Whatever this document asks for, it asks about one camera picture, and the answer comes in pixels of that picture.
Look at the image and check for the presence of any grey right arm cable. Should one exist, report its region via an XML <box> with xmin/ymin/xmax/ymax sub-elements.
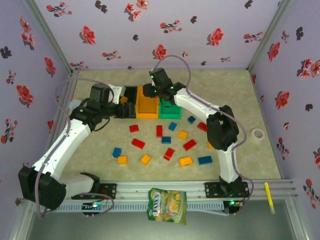
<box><xmin>152</xmin><ymin>54</ymin><xmax>255</xmax><ymax>216</ymax></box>

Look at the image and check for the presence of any small yellow tin can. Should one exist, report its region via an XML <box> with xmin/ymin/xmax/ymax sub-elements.
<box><xmin>68</xmin><ymin>99</ymin><xmax>83</xmax><ymax>111</ymax></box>

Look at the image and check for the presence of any yellow marker pen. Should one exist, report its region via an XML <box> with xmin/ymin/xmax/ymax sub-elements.
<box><xmin>264</xmin><ymin>182</ymin><xmax>276</xmax><ymax>215</ymax></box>

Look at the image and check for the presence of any aluminium frame leg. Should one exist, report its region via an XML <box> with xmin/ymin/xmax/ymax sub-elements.
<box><xmin>7</xmin><ymin>199</ymin><xmax>38</xmax><ymax>240</ymax></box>
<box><xmin>283</xmin><ymin>198</ymin><xmax>310</xmax><ymax>240</ymax></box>

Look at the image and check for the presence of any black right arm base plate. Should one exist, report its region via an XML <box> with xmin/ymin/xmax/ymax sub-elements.
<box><xmin>204</xmin><ymin>181</ymin><xmax>250</xmax><ymax>198</ymax></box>

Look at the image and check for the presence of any white slotted cable duct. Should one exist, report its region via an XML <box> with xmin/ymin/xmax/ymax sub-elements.
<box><xmin>57</xmin><ymin>201</ymin><xmax>226</xmax><ymax>213</ymax></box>

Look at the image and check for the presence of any green candy bag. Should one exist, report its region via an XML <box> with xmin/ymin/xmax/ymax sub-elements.
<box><xmin>146</xmin><ymin>187</ymin><xmax>188</xmax><ymax>226</ymax></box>

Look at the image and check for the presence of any aluminium corner post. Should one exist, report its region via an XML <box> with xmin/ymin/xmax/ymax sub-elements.
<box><xmin>22</xmin><ymin>0</ymin><xmax>80</xmax><ymax>77</ymax></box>
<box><xmin>246</xmin><ymin>0</ymin><xmax>293</xmax><ymax>73</ymax></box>

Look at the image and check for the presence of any black plastic container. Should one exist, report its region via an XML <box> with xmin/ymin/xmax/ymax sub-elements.
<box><xmin>123</xmin><ymin>85</ymin><xmax>138</xmax><ymax>119</ymax></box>

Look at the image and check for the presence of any green plastic container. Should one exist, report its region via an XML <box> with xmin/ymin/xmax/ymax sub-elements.
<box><xmin>158</xmin><ymin>97</ymin><xmax>183</xmax><ymax>120</ymax></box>

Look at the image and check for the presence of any grey left arm cable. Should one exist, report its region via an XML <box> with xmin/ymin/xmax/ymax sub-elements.
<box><xmin>36</xmin><ymin>77</ymin><xmax>116</xmax><ymax>220</ymax></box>

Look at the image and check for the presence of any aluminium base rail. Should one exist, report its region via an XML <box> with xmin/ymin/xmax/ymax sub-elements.
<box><xmin>66</xmin><ymin>179</ymin><xmax>299</xmax><ymax>201</ymax></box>

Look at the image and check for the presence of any orange plastic container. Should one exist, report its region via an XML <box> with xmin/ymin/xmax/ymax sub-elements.
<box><xmin>136</xmin><ymin>86</ymin><xmax>161</xmax><ymax>120</ymax></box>

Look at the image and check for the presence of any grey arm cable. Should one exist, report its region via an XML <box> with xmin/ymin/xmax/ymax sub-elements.
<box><xmin>36</xmin><ymin>77</ymin><xmax>116</xmax><ymax>220</ymax></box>
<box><xmin>152</xmin><ymin>54</ymin><xmax>255</xmax><ymax>216</ymax></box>

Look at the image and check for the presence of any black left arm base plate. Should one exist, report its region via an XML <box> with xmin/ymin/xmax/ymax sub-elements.
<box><xmin>71</xmin><ymin>183</ymin><xmax>118</xmax><ymax>200</ymax></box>

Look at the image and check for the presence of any white tape roll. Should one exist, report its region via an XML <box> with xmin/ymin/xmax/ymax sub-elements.
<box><xmin>251</xmin><ymin>128</ymin><xmax>265</xmax><ymax>143</ymax></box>

